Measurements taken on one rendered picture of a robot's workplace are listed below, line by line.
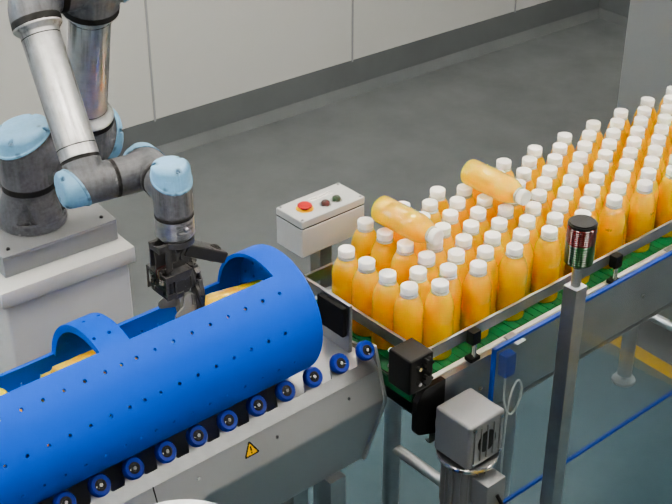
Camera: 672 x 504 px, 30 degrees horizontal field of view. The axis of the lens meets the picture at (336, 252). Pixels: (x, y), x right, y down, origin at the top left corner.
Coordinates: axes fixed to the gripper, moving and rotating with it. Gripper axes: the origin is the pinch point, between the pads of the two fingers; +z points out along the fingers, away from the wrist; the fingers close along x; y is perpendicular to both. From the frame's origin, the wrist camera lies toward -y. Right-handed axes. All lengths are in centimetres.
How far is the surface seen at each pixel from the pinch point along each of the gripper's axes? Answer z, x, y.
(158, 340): -4.9, 8.5, 12.9
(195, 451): 22.7, 11.5, 8.4
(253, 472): 32.7, 14.7, -3.3
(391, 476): 96, -17, -74
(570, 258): -2, 37, -73
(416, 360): 16.0, 24.4, -40.0
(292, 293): -3.3, 10.3, -17.9
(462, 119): 119, -202, -293
